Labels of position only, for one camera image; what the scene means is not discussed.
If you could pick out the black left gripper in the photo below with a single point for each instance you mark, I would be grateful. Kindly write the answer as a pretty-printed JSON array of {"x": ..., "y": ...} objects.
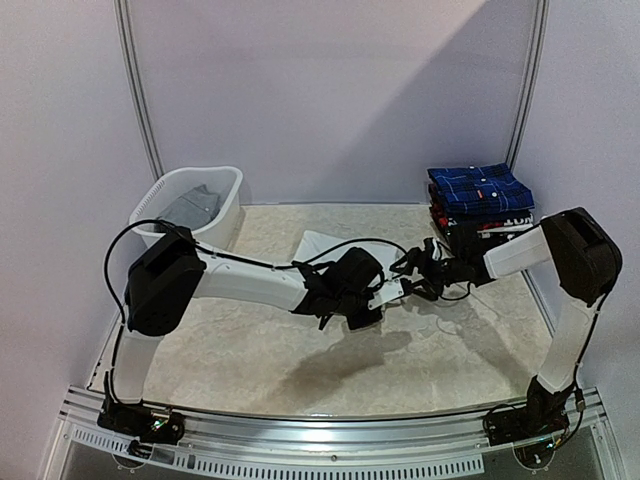
[{"x": 361, "y": 323}]

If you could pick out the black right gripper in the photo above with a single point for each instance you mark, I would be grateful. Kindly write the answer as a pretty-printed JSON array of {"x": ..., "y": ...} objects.
[{"x": 426, "y": 270}]

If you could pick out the blue plaid shirt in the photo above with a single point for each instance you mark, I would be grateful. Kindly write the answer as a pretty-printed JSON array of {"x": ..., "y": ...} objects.
[{"x": 474, "y": 190}]

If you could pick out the white cloth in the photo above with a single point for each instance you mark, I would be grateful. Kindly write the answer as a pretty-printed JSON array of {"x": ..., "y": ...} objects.
[{"x": 316, "y": 247}]

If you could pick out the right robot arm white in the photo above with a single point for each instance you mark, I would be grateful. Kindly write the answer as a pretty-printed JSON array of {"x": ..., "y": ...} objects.
[{"x": 587, "y": 264}]

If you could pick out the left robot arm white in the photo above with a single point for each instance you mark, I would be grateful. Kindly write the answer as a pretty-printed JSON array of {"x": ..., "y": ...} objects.
[{"x": 167, "y": 278}]

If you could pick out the white plastic laundry basket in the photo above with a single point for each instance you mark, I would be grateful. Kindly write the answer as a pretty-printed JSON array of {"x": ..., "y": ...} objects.
[{"x": 225, "y": 180}]

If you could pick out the red black folded garment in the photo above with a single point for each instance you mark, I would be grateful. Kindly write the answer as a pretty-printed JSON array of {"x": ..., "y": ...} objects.
[{"x": 437, "y": 209}]

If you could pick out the white folded garment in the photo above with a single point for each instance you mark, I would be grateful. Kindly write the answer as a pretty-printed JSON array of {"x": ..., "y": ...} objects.
[{"x": 497, "y": 231}]

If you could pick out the grey folded garment in basket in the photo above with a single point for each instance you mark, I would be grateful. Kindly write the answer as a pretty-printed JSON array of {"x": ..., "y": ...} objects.
[{"x": 194, "y": 209}]

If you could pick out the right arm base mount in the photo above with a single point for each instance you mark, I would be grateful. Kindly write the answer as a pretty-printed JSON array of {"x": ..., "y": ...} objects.
[{"x": 546, "y": 423}]

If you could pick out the right wall aluminium profile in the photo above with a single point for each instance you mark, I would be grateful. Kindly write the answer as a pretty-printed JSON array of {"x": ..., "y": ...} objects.
[{"x": 531, "y": 70}]

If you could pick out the wall aluminium profile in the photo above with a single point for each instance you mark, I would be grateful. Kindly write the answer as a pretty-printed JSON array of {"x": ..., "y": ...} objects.
[
  {"x": 531, "y": 70},
  {"x": 136, "y": 87}
]

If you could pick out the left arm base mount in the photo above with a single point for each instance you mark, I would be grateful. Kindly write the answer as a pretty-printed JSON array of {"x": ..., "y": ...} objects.
[{"x": 146, "y": 426}]

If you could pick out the aluminium front rail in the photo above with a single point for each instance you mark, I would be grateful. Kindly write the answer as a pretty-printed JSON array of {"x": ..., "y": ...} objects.
[{"x": 218, "y": 445}]

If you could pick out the left wall aluminium profile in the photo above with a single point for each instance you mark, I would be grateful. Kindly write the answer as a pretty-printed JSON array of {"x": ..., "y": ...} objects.
[{"x": 136, "y": 87}]

